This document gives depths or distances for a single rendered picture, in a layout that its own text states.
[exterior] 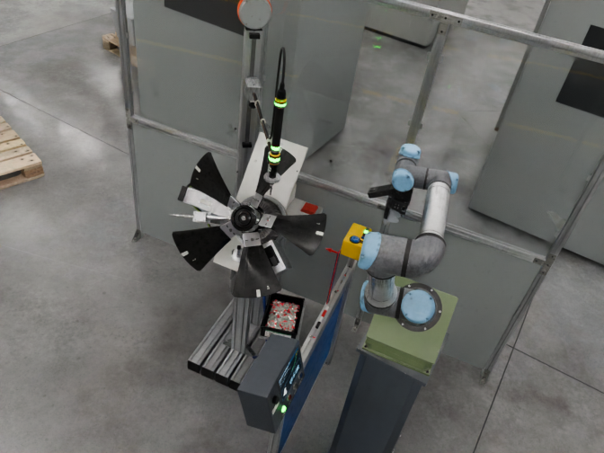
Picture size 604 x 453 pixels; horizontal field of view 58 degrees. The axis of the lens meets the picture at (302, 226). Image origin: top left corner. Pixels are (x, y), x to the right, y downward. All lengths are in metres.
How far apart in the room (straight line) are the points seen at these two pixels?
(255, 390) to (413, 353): 0.70
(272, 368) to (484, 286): 1.68
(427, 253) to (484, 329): 1.87
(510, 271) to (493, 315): 0.34
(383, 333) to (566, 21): 2.72
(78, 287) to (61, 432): 1.03
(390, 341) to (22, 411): 2.04
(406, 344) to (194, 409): 1.44
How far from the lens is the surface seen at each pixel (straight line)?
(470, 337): 3.52
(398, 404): 2.45
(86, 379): 3.41
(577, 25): 4.25
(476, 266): 3.15
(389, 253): 1.60
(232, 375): 3.31
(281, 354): 1.90
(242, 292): 2.44
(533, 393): 3.82
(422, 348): 2.22
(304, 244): 2.37
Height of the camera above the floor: 2.77
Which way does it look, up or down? 40 degrees down
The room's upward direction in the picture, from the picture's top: 9 degrees clockwise
